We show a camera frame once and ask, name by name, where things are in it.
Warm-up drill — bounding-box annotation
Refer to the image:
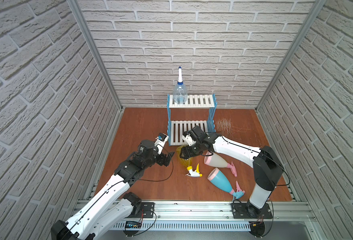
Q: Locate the yellow spray bottle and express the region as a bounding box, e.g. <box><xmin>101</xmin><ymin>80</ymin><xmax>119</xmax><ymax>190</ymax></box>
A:
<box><xmin>176</xmin><ymin>146</ymin><xmax>202</xmax><ymax>178</ymax></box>

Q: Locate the clear spray bottle blue cap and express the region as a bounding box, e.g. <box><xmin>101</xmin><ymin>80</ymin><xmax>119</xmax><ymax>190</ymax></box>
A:
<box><xmin>172</xmin><ymin>67</ymin><xmax>188</xmax><ymax>105</ymax></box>

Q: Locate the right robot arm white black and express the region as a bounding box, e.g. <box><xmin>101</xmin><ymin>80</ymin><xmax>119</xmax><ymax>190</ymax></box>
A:
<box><xmin>180</xmin><ymin>128</ymin><xmax>284</xmax><ymax>212</ymax></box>

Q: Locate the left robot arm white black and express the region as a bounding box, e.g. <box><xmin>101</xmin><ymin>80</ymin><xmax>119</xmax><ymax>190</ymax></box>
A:
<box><xmin>50</xmin><ymin>134</ymin><xmax>173</xmax><ymax>240</ymax></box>

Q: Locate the blue white slatted shelf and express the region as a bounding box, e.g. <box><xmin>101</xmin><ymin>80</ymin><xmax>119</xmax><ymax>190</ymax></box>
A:
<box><xmin>167</xmin><ymin>94</ymin><xmax>217</xmax><ymax>146</ymax></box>

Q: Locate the white pink spray bottle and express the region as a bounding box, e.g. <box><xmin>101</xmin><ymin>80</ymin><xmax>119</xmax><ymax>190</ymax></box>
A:
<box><xmin>204</xmin><ymin>153</ymin><xmax>238</xmax><ymax>177</ymax></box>

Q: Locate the teal pink spray bottle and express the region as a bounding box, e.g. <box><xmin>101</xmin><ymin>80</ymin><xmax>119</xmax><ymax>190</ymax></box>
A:
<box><xmin>208</xmin><ymin>168</ymin><xmax>245</xmax><ymax>200</ymax></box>

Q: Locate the pile of thin dry straws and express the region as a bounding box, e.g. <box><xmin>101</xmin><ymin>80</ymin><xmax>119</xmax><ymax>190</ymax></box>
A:
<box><xmin>216</xmin><ymin>119</ymin><xmax>250</xmax><ymax>136</ymax></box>

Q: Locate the green circuit board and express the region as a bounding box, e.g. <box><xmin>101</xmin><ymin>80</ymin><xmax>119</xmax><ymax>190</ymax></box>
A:
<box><xmin>124</xmin><ymin>221</ymin><xmax>142</xmax><ymax>229</ymax></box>

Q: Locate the black round connector box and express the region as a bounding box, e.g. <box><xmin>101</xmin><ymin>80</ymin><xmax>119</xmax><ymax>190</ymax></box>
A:
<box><xmin>249</xmin><ymin>222</ymin><xmax>266</xmax><ymax>238</ymax></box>

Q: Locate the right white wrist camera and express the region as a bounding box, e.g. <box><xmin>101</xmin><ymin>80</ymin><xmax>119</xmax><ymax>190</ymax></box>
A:
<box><xmin>183</xmin><ymin>126</ymin><xmax>208</xmax><ymax>146</ymax></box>

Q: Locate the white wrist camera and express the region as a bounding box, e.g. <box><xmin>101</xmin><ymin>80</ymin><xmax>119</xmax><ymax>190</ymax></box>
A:
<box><xmin>183</xmin><ymin>126</ymin><xmax>208</xmax><ymax>146</ymax></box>
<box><xmin>154</xmin><ymin>133</ymin><xmax>168</xmax><ymax>155</ymax></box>

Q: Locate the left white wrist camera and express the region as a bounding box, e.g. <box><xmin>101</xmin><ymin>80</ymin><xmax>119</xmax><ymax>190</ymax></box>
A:
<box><xmin>154</xmin><ymin>133</ymin><xmax>168</xmax><ymax>155</ymax></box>

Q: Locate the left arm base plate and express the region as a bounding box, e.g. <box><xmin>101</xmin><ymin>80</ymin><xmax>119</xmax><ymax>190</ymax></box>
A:
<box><xmin>127</xmin><ymin>202</ymin><xmax>155</xmax><ymax>219</ymax></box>

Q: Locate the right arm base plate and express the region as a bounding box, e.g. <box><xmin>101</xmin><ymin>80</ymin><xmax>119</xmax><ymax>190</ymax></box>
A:
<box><xmin>231</xmin><ymin>202</ymin><xmax>273</xmax><ymax>220</ymax></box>

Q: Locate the aluminium front rail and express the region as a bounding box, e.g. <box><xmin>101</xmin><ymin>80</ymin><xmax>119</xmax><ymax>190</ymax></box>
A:
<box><xmin>151</xmin><ymin>200</ymin><xmax>317</xmax><ymax>222</ymax></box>

